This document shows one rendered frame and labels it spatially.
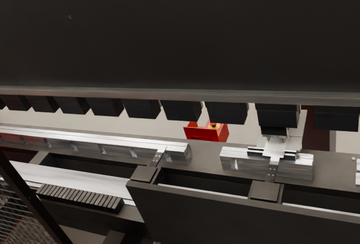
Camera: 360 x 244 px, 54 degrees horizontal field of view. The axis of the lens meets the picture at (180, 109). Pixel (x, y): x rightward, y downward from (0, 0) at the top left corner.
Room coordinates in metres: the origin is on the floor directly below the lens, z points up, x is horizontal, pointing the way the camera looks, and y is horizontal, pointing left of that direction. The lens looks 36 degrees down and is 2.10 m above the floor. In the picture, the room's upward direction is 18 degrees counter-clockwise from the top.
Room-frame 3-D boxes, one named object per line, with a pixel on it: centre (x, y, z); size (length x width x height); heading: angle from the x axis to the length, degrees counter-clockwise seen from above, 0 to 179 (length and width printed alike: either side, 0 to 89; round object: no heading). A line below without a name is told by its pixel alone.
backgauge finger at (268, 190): (0.88, -0.24, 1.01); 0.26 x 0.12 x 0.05; 148
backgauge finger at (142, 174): (1.16, 0.19, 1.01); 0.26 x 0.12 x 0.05; 148
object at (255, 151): (1.04, -0.31, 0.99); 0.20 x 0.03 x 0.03; 58
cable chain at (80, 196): (1.10, 0.53, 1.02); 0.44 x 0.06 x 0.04; 58
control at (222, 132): (1.58, -0.11, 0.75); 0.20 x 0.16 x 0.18; 57
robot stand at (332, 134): (1.67, -0.84, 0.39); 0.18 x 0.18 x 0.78; 48
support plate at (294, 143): (1.15, -0.41, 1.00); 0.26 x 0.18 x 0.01; 148
